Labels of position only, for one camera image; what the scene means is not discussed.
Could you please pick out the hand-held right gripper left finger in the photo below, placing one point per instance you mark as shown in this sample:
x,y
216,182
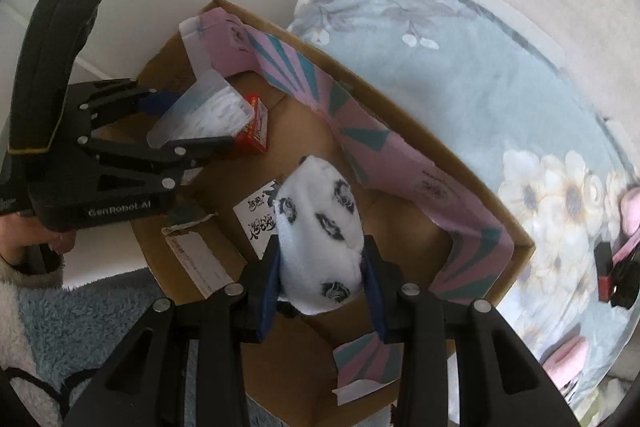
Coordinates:
x,y
267,297

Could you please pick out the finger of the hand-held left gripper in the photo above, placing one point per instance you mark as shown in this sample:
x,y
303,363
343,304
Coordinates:
x,y
112,94
150,154

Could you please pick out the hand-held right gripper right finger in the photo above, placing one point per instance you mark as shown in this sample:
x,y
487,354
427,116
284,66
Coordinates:
x,y
375,302

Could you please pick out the white sock with black print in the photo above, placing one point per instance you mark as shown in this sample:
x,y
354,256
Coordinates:
x,y
315,247

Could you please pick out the cardboard box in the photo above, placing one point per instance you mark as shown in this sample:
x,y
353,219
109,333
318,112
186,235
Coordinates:
x,y
305,357

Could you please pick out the clear plastic packet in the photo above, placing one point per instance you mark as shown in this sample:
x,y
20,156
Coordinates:
x,y
215,112

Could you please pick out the long pink box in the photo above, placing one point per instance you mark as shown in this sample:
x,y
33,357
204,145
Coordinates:
x,y
627,252

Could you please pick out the person's left hand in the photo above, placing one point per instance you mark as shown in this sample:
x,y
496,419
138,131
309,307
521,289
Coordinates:
x,y
20,237

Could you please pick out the white card with black print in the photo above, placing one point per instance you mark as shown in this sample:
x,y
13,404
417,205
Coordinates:
x,y
250,227

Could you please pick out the white shipping label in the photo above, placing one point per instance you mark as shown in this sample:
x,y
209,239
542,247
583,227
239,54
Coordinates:
x,y
195,257

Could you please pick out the small red box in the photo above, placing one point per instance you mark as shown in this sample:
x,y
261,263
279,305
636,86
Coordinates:
x,y
255,132

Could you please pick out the pink teal striped paper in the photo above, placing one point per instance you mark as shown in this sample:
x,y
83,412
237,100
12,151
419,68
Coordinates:
x,y
370,142

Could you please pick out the fuzzy blue robe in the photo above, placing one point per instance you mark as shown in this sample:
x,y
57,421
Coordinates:
x,y
100,307

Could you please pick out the pink and white pouch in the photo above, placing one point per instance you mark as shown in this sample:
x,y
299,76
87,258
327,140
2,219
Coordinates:
x,y
565,359

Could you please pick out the light blue floral cloth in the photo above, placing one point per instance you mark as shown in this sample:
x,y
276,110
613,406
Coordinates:
x,y
475,107

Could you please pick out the black and red lipstick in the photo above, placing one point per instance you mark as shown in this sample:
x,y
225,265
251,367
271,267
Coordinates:
x,y
605,267

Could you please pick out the black round cap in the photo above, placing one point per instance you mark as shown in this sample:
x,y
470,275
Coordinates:
x,y
627,287

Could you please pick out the pink plastic item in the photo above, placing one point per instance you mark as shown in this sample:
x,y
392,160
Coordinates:
x,y
631,207

